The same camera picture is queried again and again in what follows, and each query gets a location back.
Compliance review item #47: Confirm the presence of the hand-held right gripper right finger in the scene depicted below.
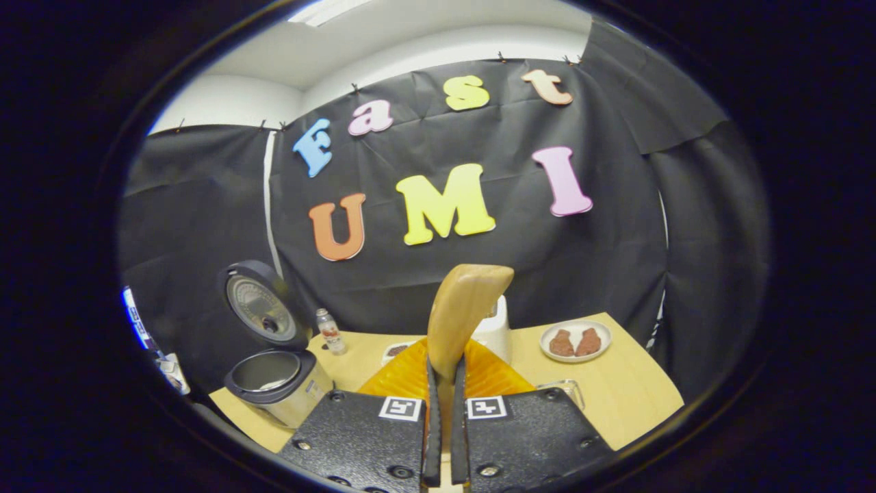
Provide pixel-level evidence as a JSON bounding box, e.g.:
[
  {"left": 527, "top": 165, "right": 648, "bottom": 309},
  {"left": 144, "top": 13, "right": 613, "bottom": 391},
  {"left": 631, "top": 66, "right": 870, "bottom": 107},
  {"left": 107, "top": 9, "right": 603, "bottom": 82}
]
[{"left": 452, "top": 339, "right": 617, "bottom": 493}]

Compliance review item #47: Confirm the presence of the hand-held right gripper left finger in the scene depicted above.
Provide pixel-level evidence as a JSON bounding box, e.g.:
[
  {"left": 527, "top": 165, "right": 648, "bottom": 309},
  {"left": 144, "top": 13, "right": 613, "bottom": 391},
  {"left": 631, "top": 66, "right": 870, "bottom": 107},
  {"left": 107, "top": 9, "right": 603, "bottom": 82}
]
[{"left": 277, "top": 337, "right": 442, "bottom": 493}]

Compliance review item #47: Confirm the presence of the metal wire chopstick holder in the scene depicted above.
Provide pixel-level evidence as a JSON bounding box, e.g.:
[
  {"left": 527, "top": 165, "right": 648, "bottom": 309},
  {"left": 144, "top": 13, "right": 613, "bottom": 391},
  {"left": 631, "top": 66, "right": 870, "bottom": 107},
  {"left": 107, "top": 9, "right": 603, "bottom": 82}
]
[{"left": 537, "top": 379, "right": 587, "bottom": 410}]

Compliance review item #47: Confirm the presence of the wooden spoon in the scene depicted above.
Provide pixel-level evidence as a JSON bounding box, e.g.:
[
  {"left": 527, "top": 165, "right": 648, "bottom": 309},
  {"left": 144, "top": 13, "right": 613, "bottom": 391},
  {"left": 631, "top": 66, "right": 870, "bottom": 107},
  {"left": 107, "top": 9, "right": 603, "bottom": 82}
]
[{"left": 426, "top": 264, "right": 515, "bottom": 453}]

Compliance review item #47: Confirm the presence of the black silver rice cooker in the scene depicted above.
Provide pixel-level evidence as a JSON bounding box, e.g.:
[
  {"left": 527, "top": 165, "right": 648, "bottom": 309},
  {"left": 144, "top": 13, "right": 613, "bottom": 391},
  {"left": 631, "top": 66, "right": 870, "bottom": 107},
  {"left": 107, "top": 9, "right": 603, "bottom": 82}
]
[{"left": 218, "top": 260, "right": 335, "bottom": 429}]

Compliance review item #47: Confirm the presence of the white toaster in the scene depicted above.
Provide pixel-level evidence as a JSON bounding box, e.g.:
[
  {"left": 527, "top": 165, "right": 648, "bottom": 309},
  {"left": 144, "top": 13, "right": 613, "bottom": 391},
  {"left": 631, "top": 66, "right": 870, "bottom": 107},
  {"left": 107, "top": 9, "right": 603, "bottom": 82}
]
[{"left": 471, "top": 294, "right": 513, "bottom": 365}]

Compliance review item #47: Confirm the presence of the white round plate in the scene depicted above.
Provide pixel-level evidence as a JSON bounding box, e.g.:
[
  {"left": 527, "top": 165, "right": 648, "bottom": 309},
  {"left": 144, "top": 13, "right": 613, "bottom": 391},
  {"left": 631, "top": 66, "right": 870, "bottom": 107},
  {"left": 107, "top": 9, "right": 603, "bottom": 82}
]
[{"left": 539, "top": 320, "right": 613, "bottom": 364}]

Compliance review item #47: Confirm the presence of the small clear bottle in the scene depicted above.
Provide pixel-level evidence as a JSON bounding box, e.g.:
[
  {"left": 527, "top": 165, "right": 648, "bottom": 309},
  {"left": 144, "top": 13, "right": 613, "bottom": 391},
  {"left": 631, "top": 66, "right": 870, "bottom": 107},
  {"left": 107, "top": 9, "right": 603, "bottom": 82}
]
[{"left": 315, "top": 308, "right": 348, "bottom": 356}]

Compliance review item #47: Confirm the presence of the black backdrop cloth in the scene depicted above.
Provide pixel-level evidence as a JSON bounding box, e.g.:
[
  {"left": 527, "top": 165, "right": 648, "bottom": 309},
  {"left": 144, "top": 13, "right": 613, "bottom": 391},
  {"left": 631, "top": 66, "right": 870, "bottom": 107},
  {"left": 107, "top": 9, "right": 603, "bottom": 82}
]
[{"left": 116, "top": 17, "right": 771, "bottom": 405}]

